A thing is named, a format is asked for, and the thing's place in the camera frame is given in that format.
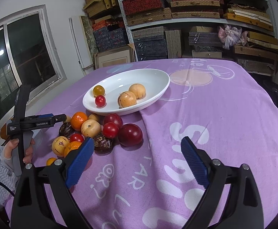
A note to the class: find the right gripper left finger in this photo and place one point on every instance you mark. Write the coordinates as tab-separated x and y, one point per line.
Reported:
31	208

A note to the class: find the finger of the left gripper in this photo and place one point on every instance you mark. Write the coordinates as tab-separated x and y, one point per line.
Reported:
44	116
59	118

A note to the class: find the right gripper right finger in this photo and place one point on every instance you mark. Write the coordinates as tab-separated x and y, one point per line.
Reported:
243	207

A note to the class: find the orange mandarin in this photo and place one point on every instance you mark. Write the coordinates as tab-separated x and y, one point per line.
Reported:
77	120
71	146

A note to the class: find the beige apple-shaped fruit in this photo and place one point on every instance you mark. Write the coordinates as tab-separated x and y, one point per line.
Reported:
90	128

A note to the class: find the small brown longan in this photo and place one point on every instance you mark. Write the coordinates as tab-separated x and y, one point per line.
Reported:
94	117
68	119

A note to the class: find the small orange tomato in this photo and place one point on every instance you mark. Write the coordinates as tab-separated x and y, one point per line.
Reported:
50	161

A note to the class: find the dark brown passion fruit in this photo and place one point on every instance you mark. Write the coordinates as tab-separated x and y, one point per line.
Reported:
102	145

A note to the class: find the large dark red plum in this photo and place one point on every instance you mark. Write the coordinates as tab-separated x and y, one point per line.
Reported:
130	135

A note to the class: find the person's left hand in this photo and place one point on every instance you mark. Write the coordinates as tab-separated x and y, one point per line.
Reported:
12	144

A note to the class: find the wooden chair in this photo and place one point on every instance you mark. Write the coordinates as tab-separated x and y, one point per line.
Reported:
3	132

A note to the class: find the small red cherry tomato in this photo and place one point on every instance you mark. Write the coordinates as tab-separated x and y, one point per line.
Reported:
100	101

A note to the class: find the yellow cherry tomato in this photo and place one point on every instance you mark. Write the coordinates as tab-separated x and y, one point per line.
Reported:
98	90

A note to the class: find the speckled tan melon fruit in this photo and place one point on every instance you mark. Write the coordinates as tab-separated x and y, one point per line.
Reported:
126	99

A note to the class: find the white board leaning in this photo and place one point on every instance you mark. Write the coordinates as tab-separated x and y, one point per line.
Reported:
81	45

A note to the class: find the tan round fruit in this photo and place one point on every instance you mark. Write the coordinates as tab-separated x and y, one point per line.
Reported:
139	90

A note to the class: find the framed picture on floor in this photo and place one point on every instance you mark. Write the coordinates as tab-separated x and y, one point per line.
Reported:
117	56

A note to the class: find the purple printed tablecloth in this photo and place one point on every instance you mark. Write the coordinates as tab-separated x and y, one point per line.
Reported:
217	104

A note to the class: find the pink plastic bag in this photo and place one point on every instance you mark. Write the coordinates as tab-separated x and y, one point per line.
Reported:
230	36

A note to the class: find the metal storage shelf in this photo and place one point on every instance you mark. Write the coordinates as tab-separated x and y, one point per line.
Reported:
189	28

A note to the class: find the window with white frame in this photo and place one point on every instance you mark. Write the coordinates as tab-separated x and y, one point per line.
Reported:
27	56

